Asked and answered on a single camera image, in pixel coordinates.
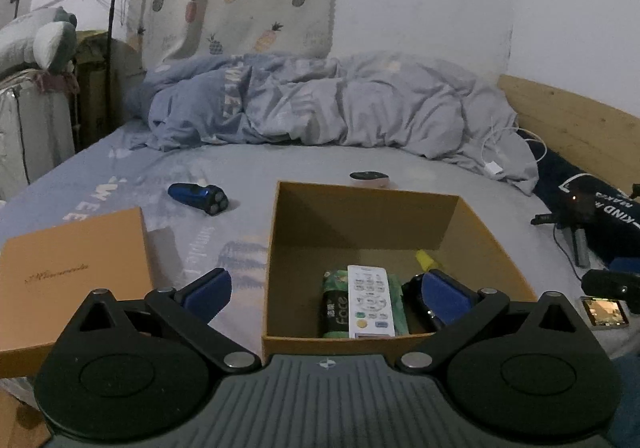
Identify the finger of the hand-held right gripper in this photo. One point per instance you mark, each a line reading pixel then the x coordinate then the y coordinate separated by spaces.
pixel 607 283

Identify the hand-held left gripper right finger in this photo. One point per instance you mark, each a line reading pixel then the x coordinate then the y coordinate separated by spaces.
pixel 445 298

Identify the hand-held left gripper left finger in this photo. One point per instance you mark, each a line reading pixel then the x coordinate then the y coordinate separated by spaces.
pixel 210 290

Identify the blue electric shaver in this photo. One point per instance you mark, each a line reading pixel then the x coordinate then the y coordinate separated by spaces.
pixel 195 195

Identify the brown cardboard box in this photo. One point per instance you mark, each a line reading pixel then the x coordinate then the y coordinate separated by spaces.
pixel 360 223

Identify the black computer mouse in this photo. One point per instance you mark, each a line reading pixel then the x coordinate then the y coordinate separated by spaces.
pixel 369 176

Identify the small black device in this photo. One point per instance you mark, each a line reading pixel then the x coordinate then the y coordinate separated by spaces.
pixel 412 298

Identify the yellow plastic bottle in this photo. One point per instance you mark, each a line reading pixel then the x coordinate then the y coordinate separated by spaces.
pixel 425 259

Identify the white remote control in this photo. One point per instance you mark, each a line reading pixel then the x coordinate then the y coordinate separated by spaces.
pixel 371 300

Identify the black tripod with red light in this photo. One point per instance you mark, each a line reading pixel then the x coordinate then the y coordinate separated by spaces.
pixel 570 218

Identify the green tissue pack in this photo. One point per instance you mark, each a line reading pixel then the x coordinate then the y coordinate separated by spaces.
pixel 334 308

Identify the navy printed pillow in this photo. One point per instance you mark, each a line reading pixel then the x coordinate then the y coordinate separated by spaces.
pixel 570 178

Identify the brown cardboard box lid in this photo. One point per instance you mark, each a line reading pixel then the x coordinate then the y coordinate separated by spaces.
pixel 75 268

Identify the wooden headboard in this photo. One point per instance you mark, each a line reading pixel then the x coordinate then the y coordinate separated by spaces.
pixel 575 118

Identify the grey-blue duvet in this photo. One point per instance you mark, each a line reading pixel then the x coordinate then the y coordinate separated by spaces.
pixel 325 103

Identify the brown cardboard sheet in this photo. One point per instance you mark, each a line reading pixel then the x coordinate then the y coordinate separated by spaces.
pixel 20 420

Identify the yellowish cardboard carton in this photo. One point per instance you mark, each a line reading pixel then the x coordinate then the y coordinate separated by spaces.
pixel 95 88

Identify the white quilted storage bag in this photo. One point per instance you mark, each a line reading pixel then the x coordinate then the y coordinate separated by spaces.
pixel 30 128

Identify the black metal rack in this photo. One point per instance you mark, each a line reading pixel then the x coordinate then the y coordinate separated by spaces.
pixel 117 3

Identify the grey and white plush toy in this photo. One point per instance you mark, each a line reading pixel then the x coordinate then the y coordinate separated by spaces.
pixel 30 38

